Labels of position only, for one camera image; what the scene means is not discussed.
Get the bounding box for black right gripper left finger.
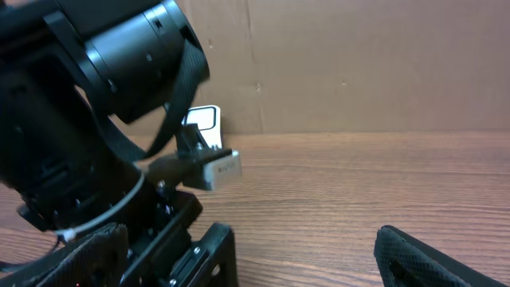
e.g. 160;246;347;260
1;223;128;287

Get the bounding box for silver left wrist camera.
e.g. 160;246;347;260
182;150;242;191

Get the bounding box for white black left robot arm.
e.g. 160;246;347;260
1;1;240;286

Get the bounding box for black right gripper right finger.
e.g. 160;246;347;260
374;225;503;287

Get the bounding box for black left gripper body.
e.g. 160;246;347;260
120;124;238;286

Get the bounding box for white barcode scanner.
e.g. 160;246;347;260
182;105;223;148

